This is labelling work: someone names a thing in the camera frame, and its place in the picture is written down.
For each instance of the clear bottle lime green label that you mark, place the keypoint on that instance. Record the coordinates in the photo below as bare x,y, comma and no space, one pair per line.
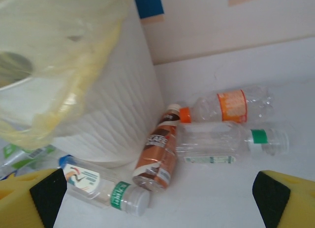
22,156

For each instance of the clear bottle crane picture label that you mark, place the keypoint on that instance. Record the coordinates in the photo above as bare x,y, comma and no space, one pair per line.
86,181

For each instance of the brown coffee drink bottle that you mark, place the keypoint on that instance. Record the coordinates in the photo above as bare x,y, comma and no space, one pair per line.
157,151

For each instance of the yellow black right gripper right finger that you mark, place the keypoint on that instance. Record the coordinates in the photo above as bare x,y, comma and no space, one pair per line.
290,203

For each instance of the yellow plastic bin liner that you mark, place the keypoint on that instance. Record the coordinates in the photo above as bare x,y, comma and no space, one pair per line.
49,53

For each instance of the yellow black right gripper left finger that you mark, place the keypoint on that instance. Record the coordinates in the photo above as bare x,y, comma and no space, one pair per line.
22,201

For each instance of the white ribbed plastic bin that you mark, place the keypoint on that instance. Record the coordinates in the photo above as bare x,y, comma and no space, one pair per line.
123,102

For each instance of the clear bottle orange label cap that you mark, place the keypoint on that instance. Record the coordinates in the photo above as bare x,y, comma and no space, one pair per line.
231,106

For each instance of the clear bottle green neck band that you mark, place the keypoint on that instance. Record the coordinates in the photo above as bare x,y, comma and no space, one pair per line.
209,141

